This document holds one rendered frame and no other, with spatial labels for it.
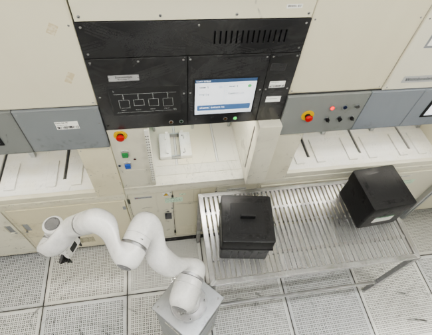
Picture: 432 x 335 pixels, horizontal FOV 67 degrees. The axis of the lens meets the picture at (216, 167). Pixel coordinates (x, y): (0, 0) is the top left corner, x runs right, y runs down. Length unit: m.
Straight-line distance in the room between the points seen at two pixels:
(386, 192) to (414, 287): 1.24
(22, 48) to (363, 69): 1.43
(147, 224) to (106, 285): 1.59
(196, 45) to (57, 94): 0.62
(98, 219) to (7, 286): 1.89
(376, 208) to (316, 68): 0.93
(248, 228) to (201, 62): 0.89
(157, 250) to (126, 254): 0.16
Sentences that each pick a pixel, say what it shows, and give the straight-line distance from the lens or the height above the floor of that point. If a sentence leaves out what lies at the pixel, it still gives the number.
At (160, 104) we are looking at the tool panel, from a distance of 1.54.
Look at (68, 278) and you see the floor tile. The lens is 2.89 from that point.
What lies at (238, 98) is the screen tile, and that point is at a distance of 1.57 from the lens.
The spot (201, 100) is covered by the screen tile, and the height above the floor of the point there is 1.56.
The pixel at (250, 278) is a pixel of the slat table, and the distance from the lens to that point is 1.96.
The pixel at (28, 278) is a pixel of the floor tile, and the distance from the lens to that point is 3.00.
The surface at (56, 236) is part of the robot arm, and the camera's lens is 1.45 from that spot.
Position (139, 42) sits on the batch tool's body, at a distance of 1.35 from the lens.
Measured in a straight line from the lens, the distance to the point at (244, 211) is 1.83.
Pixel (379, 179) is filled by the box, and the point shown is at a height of 1.01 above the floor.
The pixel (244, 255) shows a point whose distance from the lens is 1.95.
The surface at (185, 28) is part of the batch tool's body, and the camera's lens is 1.33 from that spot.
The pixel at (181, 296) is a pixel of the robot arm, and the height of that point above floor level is 1.18.
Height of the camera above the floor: 2.61
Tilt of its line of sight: 54 degrees down
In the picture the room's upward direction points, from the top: 7 degrees clockwise
